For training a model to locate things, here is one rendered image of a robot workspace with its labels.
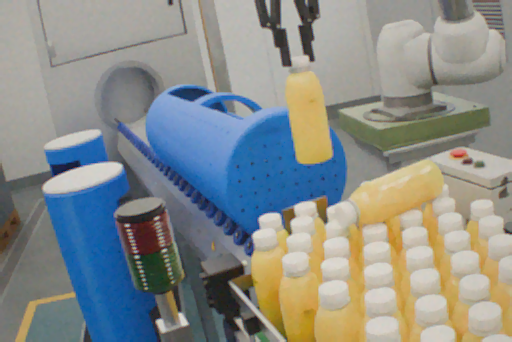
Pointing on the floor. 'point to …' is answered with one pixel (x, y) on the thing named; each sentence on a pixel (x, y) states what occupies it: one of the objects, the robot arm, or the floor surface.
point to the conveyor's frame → (234, 331)
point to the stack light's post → (175, 331)
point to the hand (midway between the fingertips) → (295, 46)
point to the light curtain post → (216, 50)
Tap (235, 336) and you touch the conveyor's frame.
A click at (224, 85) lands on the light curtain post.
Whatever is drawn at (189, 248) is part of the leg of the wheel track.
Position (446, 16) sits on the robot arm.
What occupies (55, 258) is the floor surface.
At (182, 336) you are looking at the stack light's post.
